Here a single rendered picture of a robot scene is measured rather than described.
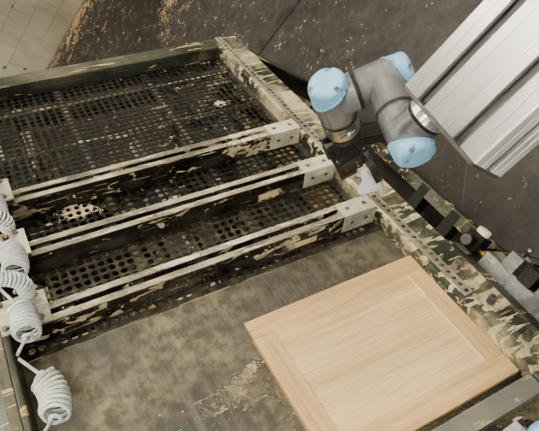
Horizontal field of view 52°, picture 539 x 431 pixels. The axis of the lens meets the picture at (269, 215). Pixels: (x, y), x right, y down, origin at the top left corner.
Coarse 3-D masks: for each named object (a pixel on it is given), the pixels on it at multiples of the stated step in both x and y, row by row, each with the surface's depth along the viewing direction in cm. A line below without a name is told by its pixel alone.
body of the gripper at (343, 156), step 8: (360, 128) 112; (320, 136) 115; (328, 144) 113; (336, 144) 112; (344, 144) 112; (328, 152) 117; (336, 152) 115; (344, 152) 117; (352, 152) 117; (360, 152) 117; (368, 152) 117; (336, 160) 118; (344, 160) 117; (352, 160) 117; (360, 160) 119; (336, 168) 117; (344, 168) 120; (352, 168) 120; (344, 176) 120
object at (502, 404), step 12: (516, 384) 135; (528, 384) 135; (492, 396) 132; (504, 396) 132; (516, 396) 132; (528, 396) 132; (480, 408) 129; (492, 408) 129; (504, 408) 130; (516, 408) 131; (456, 420) 127; (468, 420) 127; (480, 420) 127; (492, 420) 127
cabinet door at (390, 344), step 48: (336, 288) 155; (384, 288) 157; (432, 288) 158; (288, 336) 143; (336, 336) 144; (384, 336) 145; (432, 336) 146; (480, 336) 147; (288, 384) 132; (336, 384) 134; (384, 384) 135; (432, 384) 136; (480, 384) 136
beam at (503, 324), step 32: (256, 64) 238; (256, 96) 228; (288, 96) 221; (320, 128) 206; (352, 192) 185; (384, 224) 174; (416, 224) 172; (416, 256) 164; (448, 256) 163; (448, 288) 155; (480, 288) 155; (480, 320) 147; (512, 320) 147; (512, 352) 140
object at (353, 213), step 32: (288, 224) 165; (320, 224) 166; (352, 224) 174; (192, 256) 153; (224, 256) 154; (256, 256) 159; (32, 288) 128; (96, 288) 142; (128, 288) 143; (160, 288) 147; (0, 320) 129; (64, 320) 137; (96, 320) 142
